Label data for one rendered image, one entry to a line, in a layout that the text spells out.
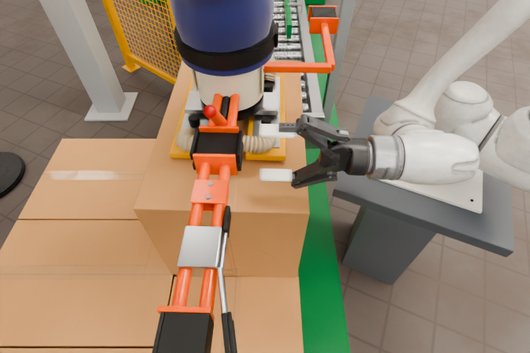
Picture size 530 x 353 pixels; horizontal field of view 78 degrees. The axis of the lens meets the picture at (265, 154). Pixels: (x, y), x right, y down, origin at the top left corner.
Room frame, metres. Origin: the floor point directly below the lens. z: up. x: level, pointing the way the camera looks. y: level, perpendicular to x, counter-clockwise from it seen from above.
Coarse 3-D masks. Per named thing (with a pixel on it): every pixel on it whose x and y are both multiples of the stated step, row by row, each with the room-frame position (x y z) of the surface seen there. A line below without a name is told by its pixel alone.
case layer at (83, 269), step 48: (96, 144) 0.94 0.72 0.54; (144, 144) 0.94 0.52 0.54; (48, 192) 0.70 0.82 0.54; (96, 192) 0.70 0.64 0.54; (48, 240) 0.50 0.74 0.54; (96, 240) 0.50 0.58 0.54; (144, 240) 0.50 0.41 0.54; (0, 288) 0.34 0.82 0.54; (48, 288) 0.34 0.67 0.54; (96, 288) 0.34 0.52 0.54; (144, 288) 0.34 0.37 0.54; (192, 288) 0.34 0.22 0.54; (240, 288) 0.34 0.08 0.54; (288, 288) 0.34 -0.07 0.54; (0, 336) 0.21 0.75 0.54; (48, 336) 0.21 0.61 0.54; (96, 336) 0.21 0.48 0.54; (144, 336) 0.21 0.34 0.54; (240, 336) 0.21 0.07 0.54; (288, 336) 0.21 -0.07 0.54
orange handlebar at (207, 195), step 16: (272, 64) 0.73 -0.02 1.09; (288, 64) 0.73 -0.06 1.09; (304, 64) 0.73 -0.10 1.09; (320, 64) 0.73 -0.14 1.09; (208, 176) 0.37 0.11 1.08; (224, 176) 0.37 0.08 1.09; (192, 192) 0.33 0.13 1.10; (208, 192) 0.33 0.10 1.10; (224, 192) 0.33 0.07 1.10; (192, 208) 0.30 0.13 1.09; (208, 208) 0.31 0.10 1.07; (224, 208) 0.30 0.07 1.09; (192, 224) 0.27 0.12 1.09; (208, 272) 0.19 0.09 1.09; (176, 288) 0.16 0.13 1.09; (208, 288) 0.16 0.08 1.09; (176, 304) 0.14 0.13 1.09; (208, 304) 0.14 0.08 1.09
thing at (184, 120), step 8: (192, 80) 0.82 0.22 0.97; (192, 88) 0.77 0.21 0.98; (184, 104) 0.71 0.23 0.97; (184, 112) 0.68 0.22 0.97; (184, 120) 0.64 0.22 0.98; (192, 120) 0.61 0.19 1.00; (200, 120) 0.64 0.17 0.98; (208, 120) 0.64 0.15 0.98; (176, 136) 0.58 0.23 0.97; (176, 144) 0.56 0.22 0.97; (176, 152) 0.53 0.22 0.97; (184, 152) 0.53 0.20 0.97
